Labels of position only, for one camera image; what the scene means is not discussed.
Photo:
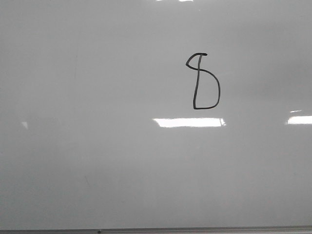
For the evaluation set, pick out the white whiteboard with aluminium frame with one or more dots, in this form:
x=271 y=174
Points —
x=155 y=113

